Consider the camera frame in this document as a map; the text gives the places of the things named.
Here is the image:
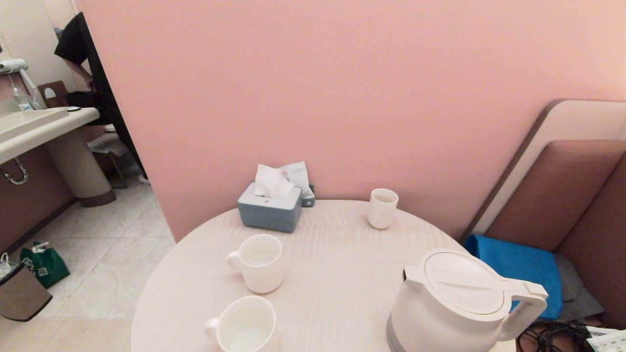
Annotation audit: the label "white electric kettle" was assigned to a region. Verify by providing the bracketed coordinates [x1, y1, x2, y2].
[386, 249, 549, 352]

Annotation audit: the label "clear plastic container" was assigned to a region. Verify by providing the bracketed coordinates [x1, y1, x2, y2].
[11, 81, 34, 111]

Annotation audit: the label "person in black clothes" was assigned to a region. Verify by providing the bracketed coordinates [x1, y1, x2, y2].
[54, 12, 150, 184]

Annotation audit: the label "brown tissue holder box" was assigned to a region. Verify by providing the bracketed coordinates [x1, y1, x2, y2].
[38, 81, 71, 109]

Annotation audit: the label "luggage rack stool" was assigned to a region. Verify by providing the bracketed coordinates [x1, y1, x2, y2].
[87, 133, 133, 189]

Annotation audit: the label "cream sink counter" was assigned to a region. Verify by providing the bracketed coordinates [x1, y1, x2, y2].
[0, 98, 101, 165]

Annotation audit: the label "white hair dryer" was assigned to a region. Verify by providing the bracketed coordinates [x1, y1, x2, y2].
[0, 59, 37, 90]

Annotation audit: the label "chrome drain pipe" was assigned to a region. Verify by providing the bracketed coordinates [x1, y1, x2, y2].
[0, 155, 29, 185]

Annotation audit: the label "green shopping bag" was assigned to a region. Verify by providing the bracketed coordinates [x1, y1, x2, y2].
[20, 241, 70, 288]

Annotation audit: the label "white tissue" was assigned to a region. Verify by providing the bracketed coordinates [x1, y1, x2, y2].
[254, 164, 294, 199]

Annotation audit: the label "grey-blue tissue box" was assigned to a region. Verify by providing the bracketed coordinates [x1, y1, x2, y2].
[238, 182, 303, 233]

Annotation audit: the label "brown waste bin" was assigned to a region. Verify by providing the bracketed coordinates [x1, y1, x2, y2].
[0, 252, 53, 322]

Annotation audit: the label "white ribbed mug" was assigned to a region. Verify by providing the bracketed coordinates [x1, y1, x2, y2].
[227, 234, 286, 294]

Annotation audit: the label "white smooth mug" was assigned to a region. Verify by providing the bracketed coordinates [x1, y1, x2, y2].
[204, 295, 280, 352]

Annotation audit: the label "grey cushion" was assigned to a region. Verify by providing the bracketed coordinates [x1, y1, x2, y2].
[555, 253, 606, 322]

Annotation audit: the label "white printed paper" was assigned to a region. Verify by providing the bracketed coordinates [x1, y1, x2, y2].
[586, 329, 626, 352]

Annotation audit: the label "cream sink pedestal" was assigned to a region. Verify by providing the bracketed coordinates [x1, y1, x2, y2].
[43, 128, 117, 207]

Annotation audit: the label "white handleless cup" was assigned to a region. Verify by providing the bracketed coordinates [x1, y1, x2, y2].
[368, 188, 399, 230]

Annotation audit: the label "tangled thin black cables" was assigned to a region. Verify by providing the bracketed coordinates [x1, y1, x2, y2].
[516, 320, 595, 352]

